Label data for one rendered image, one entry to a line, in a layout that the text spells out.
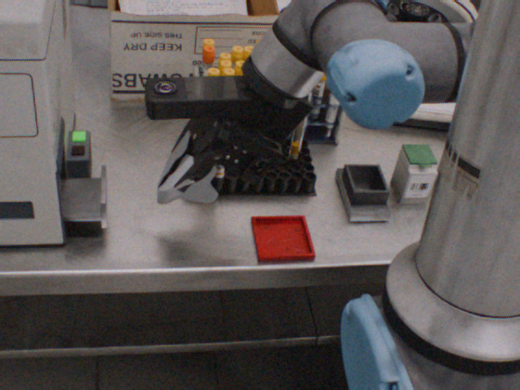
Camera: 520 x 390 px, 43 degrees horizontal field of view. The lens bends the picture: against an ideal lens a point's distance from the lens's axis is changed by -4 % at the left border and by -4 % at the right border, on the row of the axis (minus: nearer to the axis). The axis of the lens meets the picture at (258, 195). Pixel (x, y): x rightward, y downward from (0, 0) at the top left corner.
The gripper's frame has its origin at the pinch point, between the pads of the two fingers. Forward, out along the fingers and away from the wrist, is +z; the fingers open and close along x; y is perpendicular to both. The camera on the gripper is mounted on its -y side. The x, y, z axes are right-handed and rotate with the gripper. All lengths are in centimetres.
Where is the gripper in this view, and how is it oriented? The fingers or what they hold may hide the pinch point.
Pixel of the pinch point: (159, 191)
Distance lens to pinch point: 82.1
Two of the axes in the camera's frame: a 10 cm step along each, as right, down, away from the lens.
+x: -1.5, -6.8, 7.2
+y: 7.9, 3.5, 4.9
